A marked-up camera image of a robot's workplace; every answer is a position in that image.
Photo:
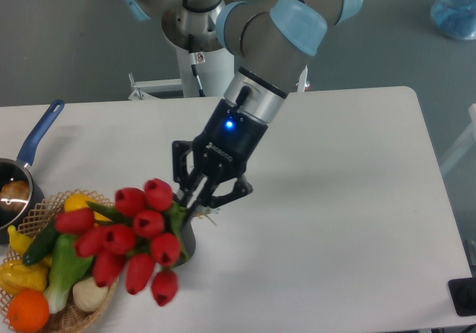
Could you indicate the blue plastic bag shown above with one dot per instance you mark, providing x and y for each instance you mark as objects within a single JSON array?
[{"x": 454, "y": 18}]

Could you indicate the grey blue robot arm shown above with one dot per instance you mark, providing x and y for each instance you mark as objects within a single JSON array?
[{"x": 303, "y": 22}]

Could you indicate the white frame at right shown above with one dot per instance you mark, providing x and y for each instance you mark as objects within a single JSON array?
[{"x": 464, "y": 142}]

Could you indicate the brown bread in pan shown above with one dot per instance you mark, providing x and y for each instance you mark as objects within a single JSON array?
[{"x": 14, "y": 196}]

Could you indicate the black device at edge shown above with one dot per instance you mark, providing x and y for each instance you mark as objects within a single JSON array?
[{"x": 463, "y": 296}]

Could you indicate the white garlic bulb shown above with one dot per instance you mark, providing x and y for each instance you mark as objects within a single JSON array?
[{"x": 87, "y": 295}]

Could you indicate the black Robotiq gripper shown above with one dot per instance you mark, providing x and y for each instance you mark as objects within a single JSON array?
[{"x": 220, "y": 153}]

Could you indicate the yellow banana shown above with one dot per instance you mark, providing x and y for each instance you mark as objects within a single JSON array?
[{"x": 19, "y": 242}]

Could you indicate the yellow squash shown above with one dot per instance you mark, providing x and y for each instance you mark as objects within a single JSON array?
[{"x": 80, "y": 204}]

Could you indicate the orange fruit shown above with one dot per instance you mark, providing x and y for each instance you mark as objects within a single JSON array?
[{"x": 28, "y": 311}]

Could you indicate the green bok choy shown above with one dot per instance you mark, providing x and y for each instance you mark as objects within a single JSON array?
[{"x": 67, "y": 269}]

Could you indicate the dark green cucumber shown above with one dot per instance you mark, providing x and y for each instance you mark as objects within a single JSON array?
[{"x": 42, "y": 245}]

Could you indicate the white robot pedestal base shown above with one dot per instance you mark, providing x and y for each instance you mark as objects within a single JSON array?
[{"x": 219, "y": 51}]

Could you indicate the blue handled saucepan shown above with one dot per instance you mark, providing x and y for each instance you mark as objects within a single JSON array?
[{"x": 19, "y": 168}]

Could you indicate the yellow bell pepper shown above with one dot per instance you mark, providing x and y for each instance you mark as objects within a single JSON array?
[{"x": 17, "y": 277}]

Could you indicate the red tulip bouquet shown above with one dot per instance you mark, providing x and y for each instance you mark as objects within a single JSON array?
[{"x": 142, "y": 235}]

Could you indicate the dark grey ribbed vase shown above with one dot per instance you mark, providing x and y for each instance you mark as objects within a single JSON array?
[{"x": 188, "y": 241}]

